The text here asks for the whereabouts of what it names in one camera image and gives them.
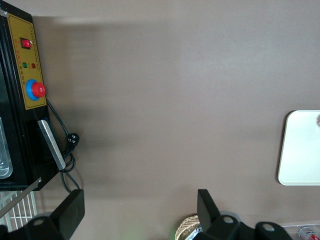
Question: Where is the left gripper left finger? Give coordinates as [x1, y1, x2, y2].
[23, 189, 86, 240]

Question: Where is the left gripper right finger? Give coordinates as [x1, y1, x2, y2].
[197, 189, 252, 240]

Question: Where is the aluminium foil tray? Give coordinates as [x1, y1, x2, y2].
[191, 223, 205, 240]

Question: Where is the beige plastic tray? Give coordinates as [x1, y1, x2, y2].
[277, 109, 320, 187]

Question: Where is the light wicker basket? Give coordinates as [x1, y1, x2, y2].
[175, 213, 201, 240]

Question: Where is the clear acrylic bottle rack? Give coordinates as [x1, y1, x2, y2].
[281, 219, 320, 240]

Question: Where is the clear plastic container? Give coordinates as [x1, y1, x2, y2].
[0, 116, 14, 180]

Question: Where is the red cola bottle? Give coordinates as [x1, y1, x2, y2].
[298, 226, 319, 239]

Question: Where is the black sealing machine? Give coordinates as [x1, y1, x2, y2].
[0, 0, 68, 192]

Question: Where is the white wire basket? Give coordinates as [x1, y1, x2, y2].
[0, 190, 39, 227]

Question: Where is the black power cable with plug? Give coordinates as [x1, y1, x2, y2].
[45, 98, 81, 195]

